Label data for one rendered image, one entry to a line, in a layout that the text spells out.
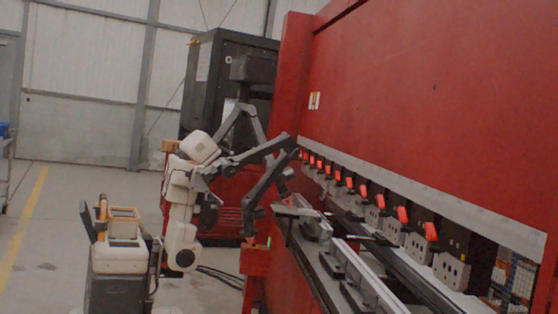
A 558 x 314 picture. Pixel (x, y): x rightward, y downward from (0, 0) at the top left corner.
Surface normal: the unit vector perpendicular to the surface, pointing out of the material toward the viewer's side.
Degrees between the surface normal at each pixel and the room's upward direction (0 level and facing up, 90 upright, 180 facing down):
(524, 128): 90
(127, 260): 90
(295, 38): 90
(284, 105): 90
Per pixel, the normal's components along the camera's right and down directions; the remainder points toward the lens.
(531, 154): -0.98, -0.14
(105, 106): 0.38, 0.15
